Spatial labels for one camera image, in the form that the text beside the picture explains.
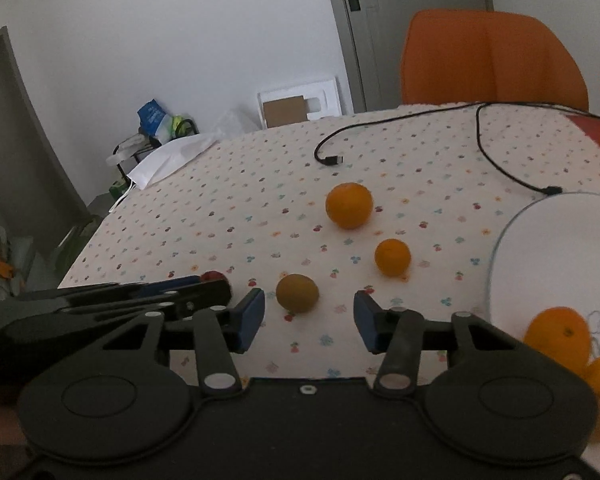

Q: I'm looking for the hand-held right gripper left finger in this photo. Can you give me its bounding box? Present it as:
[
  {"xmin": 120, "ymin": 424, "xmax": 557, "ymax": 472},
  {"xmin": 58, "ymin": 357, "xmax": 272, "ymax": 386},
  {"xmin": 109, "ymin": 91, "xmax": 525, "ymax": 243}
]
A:
[{"xmin": 100, "ymin": 288, "xmax": 267, "ymax": 396}]

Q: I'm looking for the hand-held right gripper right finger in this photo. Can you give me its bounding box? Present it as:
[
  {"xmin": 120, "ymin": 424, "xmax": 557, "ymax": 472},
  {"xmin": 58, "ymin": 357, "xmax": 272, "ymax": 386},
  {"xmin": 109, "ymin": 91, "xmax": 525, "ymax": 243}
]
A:
[{"xmin": 353, "ymin": 289, "xmax": 527, "ymax": 396}]

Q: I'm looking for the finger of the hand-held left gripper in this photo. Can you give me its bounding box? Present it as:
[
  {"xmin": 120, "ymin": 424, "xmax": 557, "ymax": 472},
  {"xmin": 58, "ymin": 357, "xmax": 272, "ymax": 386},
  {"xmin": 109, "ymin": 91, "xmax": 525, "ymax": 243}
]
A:
[
  {"xmin": 55, "ymin": 280, "xmax": 232, "ymax": 322},
  {"xmin": 17, "ymin": 275, "xmax": 204, "ymax": 303}
]

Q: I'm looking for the brown kiwi fruit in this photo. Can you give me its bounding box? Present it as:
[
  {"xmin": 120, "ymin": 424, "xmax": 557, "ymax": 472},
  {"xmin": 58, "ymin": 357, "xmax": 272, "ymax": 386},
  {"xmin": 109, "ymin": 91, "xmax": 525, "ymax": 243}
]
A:
[{"xmin": 275, "ymin": 273, "xmax": 321, "ymax": 313}]

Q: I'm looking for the white ceramic plate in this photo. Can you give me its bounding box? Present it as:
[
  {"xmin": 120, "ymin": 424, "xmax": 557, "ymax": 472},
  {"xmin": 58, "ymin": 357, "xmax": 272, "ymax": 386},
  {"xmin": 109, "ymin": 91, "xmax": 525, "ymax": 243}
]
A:
[{"xmin": 486, "ymin": 192, "xmax": 600, "ymax": 461}]

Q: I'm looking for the large orange with navel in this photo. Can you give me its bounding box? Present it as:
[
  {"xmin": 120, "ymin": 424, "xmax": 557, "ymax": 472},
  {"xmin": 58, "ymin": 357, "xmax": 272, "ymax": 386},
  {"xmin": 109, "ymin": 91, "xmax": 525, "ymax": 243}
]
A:
[{"xmin": 524, "ymin": 307, "xmax": 592, "ymax": 376}]

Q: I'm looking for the small orange mandarin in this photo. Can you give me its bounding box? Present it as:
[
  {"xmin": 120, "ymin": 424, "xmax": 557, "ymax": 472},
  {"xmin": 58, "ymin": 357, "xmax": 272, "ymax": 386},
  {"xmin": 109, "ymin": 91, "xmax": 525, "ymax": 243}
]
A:
[{"xmin": 374, "ymin": 238, "xmax": 412, "ymax": 277}]

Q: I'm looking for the large orange mandarin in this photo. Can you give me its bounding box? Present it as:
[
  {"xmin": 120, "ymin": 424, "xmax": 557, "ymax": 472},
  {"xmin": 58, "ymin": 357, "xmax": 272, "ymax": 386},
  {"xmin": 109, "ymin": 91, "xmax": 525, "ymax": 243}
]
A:
[{"xmin": 325, "ymin": 182, "xmax": 374, "ymax": 231}]

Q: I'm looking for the white plastic bag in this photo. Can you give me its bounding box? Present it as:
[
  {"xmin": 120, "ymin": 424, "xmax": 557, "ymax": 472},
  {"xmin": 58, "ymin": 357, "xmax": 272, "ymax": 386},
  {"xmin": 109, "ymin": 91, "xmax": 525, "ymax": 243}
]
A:
[{"xmin": 126, "ymin": 132, "xmax": 216, "ymax": 191}]

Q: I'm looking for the blue bag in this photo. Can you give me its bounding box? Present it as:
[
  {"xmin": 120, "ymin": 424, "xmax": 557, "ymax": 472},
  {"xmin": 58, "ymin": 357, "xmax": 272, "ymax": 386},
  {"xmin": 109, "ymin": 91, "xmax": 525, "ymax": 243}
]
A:
[{"xmin": 137, "ymin": 99, "xmax": 173, "ymax": 141}]

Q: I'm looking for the white foam board with cardboard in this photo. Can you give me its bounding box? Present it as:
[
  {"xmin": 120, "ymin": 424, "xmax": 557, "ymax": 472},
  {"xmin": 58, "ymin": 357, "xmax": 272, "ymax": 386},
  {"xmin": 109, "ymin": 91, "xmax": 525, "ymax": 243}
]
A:
[{"xmin": 257, "ymin": 77, "xmax": 342, "ymax": 131}]

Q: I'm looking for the orange chair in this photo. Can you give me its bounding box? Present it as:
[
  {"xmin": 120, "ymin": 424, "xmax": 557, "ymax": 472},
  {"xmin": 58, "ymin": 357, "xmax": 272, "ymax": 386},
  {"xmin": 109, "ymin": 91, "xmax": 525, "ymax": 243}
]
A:
[{"xmin": 400, "ymin": 9, "xmax": 591, "ymax": 112}]

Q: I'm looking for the orange printed placemat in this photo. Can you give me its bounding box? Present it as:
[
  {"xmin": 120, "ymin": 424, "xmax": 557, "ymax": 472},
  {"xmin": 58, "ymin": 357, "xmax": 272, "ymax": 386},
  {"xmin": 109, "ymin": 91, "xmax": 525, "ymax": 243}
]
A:
[{"xmin": 564, "ymin": 112, "xmax": 600, "ymax": 167}]

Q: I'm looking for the black wire rack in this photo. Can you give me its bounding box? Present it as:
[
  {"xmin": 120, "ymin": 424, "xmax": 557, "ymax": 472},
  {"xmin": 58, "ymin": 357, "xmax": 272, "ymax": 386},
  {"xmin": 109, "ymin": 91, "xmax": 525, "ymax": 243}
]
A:
[{"xmin": 106, "ymin": 117, "xmax": 201, "ymax": 166}]

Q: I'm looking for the black charging cable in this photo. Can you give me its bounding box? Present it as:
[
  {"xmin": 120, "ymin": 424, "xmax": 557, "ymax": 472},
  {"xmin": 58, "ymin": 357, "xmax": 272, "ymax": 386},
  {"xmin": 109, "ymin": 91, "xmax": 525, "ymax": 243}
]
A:
[{"xmin": 314, "ymin": 101, "xmax": 600, "ymax": 196}]

